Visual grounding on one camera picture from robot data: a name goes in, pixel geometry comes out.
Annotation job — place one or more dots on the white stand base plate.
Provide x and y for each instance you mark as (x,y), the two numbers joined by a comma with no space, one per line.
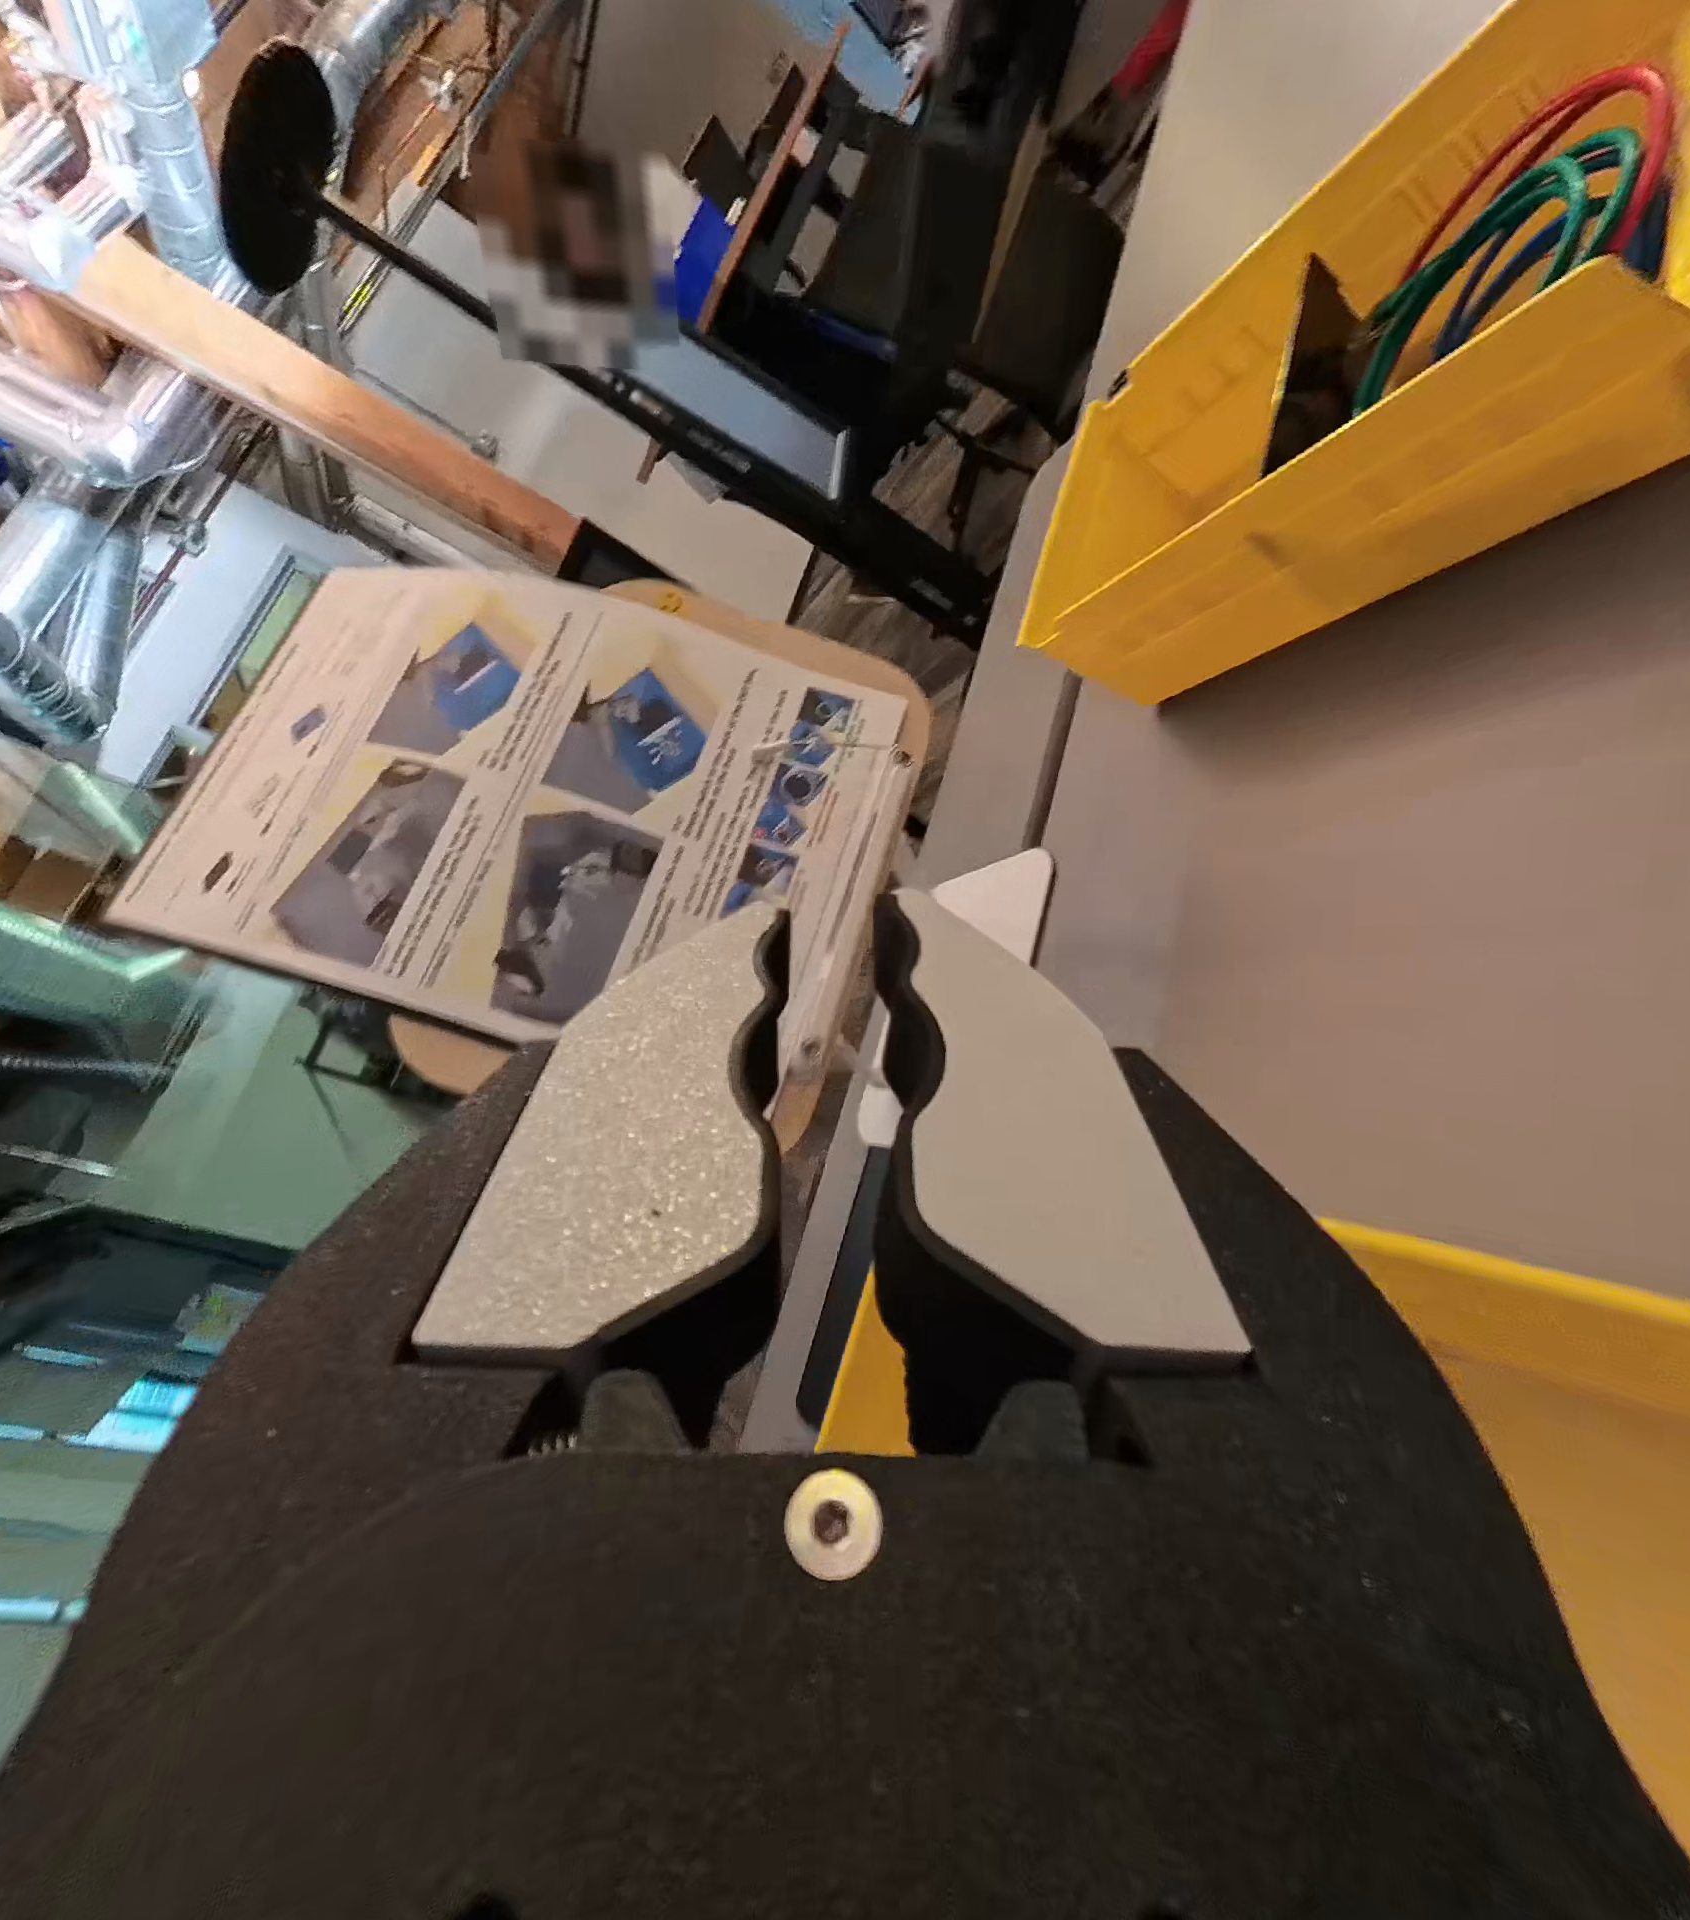
(1003,900)

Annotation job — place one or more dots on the blue plastic container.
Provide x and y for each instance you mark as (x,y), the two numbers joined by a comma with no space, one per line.
(712,262)

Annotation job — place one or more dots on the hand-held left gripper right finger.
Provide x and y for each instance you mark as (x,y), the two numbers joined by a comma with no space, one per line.
(1054,1184)

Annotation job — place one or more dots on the yellow plastic bin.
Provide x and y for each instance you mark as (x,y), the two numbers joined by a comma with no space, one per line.
(1655,1501)
(1384,570)

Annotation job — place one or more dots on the black pole with round disc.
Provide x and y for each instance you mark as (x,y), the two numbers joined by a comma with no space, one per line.
(274,164)

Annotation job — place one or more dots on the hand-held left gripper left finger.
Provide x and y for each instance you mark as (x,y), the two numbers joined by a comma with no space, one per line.
(605,1184)

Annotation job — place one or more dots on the wooden poster board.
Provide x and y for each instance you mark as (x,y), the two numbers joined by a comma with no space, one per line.
(440,1051)

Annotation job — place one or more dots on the printed instruction poster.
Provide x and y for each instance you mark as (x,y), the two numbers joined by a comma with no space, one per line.
(485,780)

